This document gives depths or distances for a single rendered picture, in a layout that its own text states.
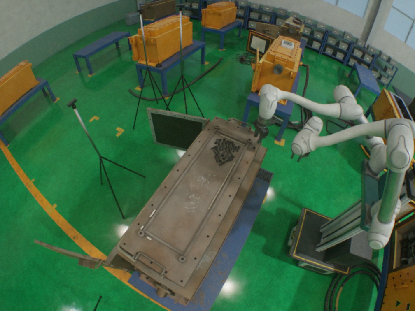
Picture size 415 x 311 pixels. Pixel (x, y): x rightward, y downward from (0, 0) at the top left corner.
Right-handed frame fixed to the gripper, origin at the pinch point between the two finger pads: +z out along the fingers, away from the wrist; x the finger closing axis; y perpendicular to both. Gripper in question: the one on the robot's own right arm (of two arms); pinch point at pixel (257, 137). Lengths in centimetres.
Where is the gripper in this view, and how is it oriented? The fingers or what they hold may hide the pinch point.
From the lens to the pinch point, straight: 148.6
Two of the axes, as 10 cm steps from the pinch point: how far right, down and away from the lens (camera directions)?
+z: -0.4, 6.0, 8.0
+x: 2.9, 7.7, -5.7
